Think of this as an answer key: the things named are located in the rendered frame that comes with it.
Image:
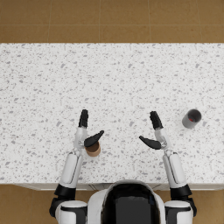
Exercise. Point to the grey cup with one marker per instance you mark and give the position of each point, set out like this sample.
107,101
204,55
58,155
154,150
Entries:
191,118

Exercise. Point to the red berry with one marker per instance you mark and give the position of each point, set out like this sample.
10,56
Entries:
191,119

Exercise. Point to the robot body dark round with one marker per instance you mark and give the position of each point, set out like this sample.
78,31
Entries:
130,202

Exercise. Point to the brown cup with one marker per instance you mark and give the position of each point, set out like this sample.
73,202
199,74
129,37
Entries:
93,149

